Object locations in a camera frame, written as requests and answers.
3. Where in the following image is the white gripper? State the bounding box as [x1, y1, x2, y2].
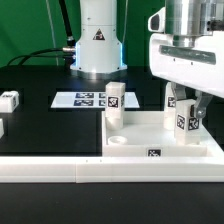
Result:
[149, 31, 224, 118]

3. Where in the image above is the white square table top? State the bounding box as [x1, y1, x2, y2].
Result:
[102, 111, 224, 159]

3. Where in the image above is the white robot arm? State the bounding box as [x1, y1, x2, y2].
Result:
[71, 0, 224, 118]

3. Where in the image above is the white base marker plate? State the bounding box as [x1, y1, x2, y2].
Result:
[50, 91, 140, 109]

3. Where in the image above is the white L-shaped obstacle fence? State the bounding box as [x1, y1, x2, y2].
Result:
[0, 155, 224, 183]

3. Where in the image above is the white block left edge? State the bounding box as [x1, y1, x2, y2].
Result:
[0, 118, 4, 139]

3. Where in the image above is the black cable bundle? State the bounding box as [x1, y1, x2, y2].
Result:
[6, 0, 77, 67]

